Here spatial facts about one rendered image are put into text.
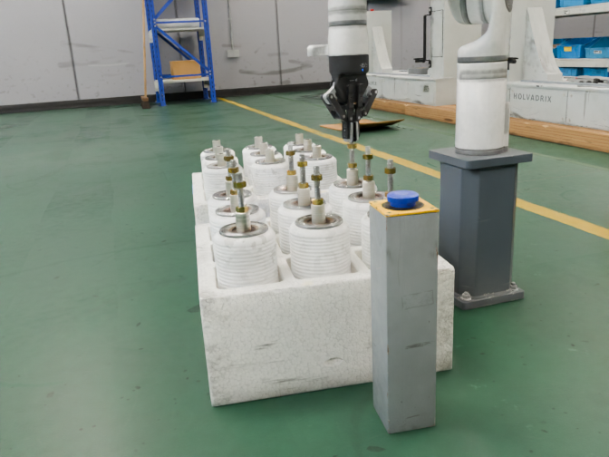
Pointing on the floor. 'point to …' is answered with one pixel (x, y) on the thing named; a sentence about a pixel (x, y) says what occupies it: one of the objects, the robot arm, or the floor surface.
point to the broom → (144, 65)
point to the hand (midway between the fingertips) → (351, 131)
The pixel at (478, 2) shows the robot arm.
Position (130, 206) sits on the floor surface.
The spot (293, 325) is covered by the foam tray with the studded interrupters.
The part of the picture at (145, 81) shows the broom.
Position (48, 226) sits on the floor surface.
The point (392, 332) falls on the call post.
